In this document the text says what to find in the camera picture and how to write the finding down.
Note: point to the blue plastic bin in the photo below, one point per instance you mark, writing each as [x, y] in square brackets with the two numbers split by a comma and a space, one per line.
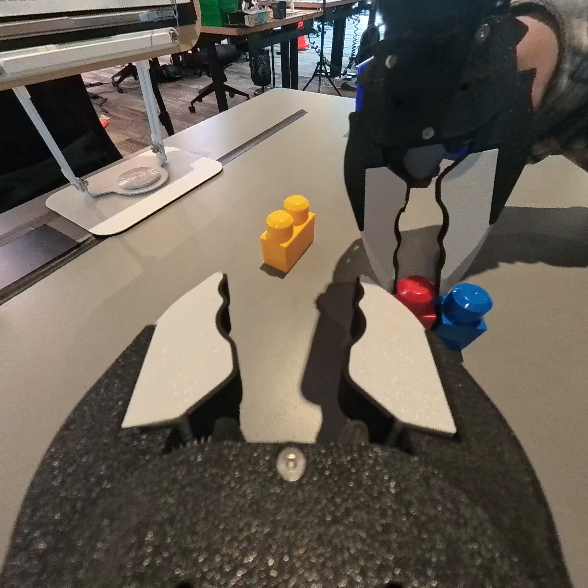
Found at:
[360, 92]

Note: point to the green storage bins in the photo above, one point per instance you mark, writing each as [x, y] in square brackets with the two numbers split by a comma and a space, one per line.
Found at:
[216, 11]

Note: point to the person's right hand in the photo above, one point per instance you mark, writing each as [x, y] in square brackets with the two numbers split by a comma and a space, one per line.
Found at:
[540, 59]

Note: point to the orange traffic cone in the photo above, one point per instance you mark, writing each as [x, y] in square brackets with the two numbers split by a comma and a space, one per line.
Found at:
[302, 43]

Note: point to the black office chair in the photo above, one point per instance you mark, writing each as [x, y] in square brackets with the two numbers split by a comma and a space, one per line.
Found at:
[216, 69]

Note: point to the black tripod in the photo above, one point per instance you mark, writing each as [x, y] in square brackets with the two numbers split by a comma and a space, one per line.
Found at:
[321, 69]

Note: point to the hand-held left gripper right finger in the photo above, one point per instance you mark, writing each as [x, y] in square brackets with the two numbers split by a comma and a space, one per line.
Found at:
[399, 367]

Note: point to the wooden office desk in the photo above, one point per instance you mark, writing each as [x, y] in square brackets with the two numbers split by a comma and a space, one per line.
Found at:
[275, 20]

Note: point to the blue one-stud block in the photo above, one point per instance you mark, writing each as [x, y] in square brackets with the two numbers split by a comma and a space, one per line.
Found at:
[461, 317]

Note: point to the black mesh waste bin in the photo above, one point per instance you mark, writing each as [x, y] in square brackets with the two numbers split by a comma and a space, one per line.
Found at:
[260, 69]

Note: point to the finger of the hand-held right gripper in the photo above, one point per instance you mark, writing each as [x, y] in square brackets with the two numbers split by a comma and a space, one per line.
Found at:
[381, 220]
[468, 211]

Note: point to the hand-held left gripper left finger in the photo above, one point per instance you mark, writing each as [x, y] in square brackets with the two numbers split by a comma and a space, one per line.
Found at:
[183, 363]

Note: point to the red one-stud block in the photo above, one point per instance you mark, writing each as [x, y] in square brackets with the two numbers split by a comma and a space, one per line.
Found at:
[420, 298]

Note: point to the yellow two-stud block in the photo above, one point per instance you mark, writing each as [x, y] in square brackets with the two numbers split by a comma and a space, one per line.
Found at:
[287, 243]

